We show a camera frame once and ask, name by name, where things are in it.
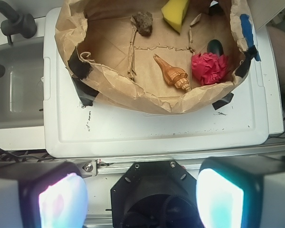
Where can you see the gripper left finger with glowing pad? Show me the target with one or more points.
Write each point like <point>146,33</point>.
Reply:
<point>42,195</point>

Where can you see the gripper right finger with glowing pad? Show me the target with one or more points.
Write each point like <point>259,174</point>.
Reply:
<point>242,192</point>

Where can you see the brown rough rock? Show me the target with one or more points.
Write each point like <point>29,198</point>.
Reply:
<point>143,22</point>

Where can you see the white plastic cutting board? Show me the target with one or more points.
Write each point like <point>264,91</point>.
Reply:
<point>100,130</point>

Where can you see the white sink basin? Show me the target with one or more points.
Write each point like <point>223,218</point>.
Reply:
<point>21,92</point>

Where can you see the black tape piece right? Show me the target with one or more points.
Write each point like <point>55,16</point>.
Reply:
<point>223,101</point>

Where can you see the black tape piece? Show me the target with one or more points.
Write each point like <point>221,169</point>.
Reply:
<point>80,71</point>
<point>223,101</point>

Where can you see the red crumpled paper ball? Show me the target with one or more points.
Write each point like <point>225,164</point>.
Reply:
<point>209,68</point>

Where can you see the orange spiral seashell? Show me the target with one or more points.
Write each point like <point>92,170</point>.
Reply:
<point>173,76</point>

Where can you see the black tape piece left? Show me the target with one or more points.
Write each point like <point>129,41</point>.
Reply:
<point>80,71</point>

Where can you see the dark green glossy egg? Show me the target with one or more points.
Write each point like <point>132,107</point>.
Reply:
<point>215,47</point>

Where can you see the blue tape strip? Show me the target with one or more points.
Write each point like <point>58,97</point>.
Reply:
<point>248,36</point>

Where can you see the brown paper bag tray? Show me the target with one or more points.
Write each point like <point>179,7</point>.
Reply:
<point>124,71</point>

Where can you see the black faucet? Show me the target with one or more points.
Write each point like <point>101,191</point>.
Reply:
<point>16,23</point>

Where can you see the yellow sponge wedge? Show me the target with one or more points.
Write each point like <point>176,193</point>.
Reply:
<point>174,12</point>

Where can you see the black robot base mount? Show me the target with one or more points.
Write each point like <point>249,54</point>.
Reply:
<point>159,194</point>

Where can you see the aluminium frame rail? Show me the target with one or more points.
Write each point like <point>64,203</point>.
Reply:
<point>191,161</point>

